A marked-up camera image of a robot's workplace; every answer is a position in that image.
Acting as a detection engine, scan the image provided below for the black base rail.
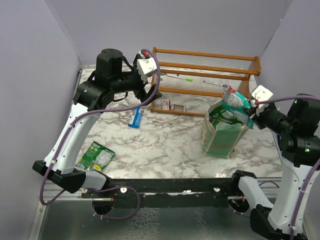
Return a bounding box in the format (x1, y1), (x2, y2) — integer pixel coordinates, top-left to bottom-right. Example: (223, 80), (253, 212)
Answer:
(81, 170), (256, 209)

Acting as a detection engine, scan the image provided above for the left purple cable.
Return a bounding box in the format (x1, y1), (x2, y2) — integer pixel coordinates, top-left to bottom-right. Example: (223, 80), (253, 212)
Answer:
(39, 48), (162, 221)

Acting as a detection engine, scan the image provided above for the purple cable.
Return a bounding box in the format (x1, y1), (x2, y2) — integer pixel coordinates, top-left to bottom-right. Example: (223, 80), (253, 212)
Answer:
(39, 48), (162, 221)
(233, 93), (320, 240)

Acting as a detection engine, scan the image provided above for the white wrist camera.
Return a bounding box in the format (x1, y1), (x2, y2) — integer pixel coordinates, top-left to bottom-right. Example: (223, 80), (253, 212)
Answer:
(249, 85), (274, 116)
(136, 57), (158, 79)

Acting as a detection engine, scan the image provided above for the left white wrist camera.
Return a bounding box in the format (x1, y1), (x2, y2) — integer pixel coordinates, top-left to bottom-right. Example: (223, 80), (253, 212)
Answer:
(136, 57), (158, 79)

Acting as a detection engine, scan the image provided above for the wooden shelf rack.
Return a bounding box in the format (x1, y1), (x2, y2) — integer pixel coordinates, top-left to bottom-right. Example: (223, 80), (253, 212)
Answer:
(150, 47), (262, 118)

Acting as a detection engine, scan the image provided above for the red white staples box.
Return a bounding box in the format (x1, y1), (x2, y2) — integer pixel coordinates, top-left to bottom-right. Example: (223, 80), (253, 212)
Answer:
(162, 99), (186, 112)

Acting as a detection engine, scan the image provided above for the green capped marker pen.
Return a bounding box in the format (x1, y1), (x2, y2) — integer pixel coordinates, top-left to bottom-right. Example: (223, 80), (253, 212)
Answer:
(166, 74), (193, 82)

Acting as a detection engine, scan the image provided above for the blue snack wrapper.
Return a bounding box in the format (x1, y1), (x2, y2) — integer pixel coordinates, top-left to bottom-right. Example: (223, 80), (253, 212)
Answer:
(127, 107), (142, 129)

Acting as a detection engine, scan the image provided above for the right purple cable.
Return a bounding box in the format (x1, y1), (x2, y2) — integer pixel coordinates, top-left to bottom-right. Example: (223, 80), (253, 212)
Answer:
(233, 93), (320, 240)

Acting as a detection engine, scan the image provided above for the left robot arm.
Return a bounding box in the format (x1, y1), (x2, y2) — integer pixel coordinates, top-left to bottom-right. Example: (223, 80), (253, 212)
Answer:
(32, 48), (161, 198)

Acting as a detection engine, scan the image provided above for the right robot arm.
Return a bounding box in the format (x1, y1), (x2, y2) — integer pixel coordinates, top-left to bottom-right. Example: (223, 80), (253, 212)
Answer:
(229, 93), (320, 240)

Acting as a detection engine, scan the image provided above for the teal snack bag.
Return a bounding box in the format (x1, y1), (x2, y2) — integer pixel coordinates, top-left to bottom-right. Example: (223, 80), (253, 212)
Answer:
(221, 84), (254, 129)

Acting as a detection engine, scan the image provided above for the green beige paper bag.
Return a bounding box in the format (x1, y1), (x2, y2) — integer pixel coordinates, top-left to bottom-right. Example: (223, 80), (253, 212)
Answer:
(200, 100), (249, 159)

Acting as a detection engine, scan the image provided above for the green Fox's candy bag back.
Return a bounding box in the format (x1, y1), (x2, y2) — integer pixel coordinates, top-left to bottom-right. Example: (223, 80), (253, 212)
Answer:
(209, 105), (240, 129)

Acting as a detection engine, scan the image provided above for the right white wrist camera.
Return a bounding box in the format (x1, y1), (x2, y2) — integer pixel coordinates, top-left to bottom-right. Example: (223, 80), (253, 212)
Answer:
(249, 85), (274, 116)

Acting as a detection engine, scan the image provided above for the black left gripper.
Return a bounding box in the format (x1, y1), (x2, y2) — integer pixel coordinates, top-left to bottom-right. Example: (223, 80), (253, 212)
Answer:
(111, 66), (163, 105)

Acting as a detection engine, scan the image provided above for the purple capped marker pen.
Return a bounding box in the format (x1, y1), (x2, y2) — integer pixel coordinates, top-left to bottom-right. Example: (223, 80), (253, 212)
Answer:
(203, 80), (225, 87)

